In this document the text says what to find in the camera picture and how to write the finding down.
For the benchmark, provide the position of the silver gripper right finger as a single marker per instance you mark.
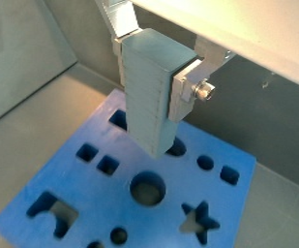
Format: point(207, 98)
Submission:
point(190, 83)

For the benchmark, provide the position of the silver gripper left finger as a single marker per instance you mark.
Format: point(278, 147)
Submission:
point(122, 24)

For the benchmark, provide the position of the light blue rectangular block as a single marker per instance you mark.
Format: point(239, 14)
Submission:
point(151, 58)

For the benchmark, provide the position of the blue foam shape board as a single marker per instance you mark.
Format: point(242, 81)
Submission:
point(103, 195)

